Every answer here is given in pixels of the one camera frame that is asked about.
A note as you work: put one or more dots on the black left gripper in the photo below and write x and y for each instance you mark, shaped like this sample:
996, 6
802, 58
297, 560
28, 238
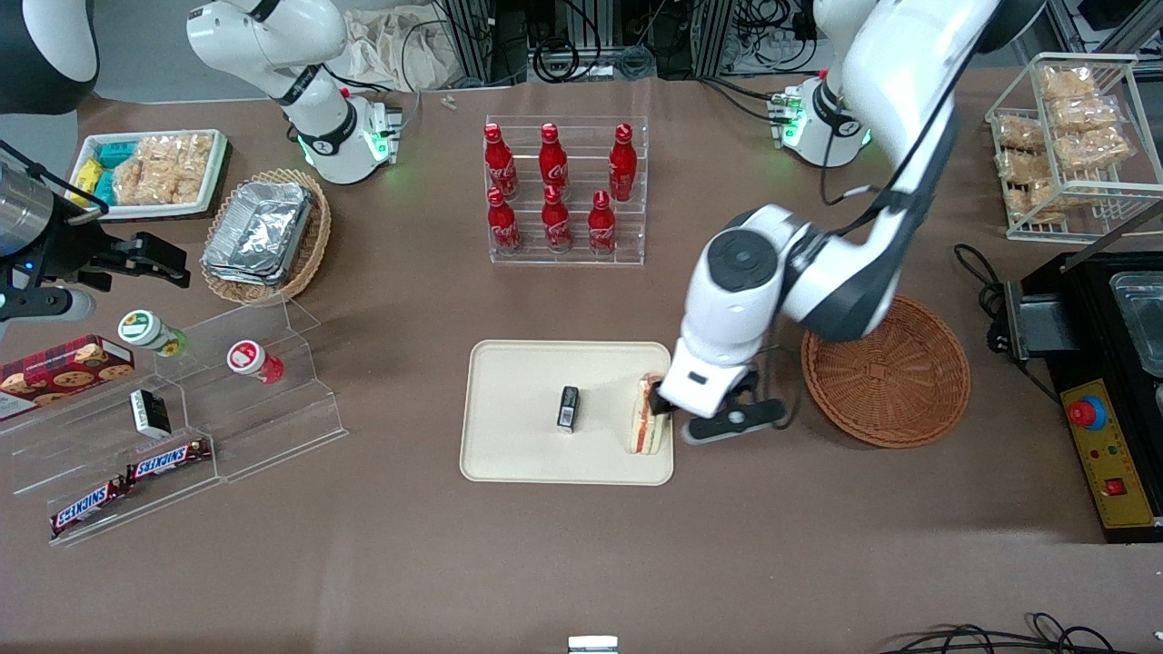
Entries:
661, 408

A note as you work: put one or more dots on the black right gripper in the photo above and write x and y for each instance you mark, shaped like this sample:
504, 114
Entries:
71, 247

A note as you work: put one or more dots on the triangular sandwich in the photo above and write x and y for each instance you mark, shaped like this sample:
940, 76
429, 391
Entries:
647, 422

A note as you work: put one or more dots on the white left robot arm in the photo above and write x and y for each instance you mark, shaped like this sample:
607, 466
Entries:
818, 263

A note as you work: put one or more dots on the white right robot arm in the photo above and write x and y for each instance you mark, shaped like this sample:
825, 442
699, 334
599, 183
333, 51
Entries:
332, 136

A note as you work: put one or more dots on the white rectangular snack tray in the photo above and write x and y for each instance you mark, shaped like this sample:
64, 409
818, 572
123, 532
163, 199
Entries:
213, 177

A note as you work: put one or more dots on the cream plastic tray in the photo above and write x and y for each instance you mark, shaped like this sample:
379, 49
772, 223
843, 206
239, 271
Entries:
518, 418

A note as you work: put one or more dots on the oval wicker basket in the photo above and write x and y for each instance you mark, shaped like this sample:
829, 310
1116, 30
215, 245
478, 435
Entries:
313, 245

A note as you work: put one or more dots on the round brown wicker basket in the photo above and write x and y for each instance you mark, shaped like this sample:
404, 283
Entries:
886, 391

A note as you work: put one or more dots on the green lid yoghurt bottle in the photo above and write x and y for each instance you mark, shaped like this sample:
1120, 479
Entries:
150, 331

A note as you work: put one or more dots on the clear bag of rice crackers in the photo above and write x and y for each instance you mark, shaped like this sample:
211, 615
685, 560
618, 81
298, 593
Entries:
164, 168

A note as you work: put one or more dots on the teal snack packet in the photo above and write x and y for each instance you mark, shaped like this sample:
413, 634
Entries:
105, 186
116, 153

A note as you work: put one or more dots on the stacked aluminium foil containers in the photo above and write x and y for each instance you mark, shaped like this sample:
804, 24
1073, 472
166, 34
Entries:
259, 232

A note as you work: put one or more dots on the yellow snack packet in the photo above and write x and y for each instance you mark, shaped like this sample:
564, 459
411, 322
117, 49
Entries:
86, 179

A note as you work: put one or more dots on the red lid yoghurt bottle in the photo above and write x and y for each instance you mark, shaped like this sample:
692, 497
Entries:
254, 361

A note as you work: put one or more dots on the red cookie box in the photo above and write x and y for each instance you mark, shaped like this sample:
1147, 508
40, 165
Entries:
64, 371

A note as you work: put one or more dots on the small black and white box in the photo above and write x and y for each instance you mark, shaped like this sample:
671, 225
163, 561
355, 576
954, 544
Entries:
150, 413

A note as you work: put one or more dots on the clear acrylic bottle rack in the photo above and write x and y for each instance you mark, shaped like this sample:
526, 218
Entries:
627, 232

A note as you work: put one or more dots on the red cola bottle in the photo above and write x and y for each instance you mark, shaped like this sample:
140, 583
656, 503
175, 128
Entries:
601, 229
556, 225
500, 163
622, 163
552, 163
502, 227

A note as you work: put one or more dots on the Snickers chocolate bar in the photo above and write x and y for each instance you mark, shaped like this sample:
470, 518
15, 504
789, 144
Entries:
86, 507
168, 460

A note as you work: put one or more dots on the clear acrylic stepped shelf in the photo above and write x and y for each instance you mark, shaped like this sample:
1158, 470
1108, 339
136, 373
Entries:
273, 427

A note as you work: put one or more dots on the beige cloth bag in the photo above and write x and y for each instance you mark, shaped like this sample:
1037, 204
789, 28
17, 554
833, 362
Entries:
400, 50

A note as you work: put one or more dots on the clear bag of pastries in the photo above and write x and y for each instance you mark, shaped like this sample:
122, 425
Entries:
1083, 113
1031, 202
1019, 134
1068, 84
1093, 148
1022, 166

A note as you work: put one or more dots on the black countertop appliance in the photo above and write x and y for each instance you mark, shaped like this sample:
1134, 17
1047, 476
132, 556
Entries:
1090, 318

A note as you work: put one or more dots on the yellow emergency stop box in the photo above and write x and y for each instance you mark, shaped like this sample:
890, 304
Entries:
1113, 459

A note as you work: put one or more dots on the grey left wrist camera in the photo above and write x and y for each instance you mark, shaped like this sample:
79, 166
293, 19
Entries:
736, 421

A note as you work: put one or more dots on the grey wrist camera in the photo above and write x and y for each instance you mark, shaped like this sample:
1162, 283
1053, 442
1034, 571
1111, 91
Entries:
41, 305
736, 421

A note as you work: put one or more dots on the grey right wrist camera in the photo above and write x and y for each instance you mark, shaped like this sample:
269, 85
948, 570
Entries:
41, 305

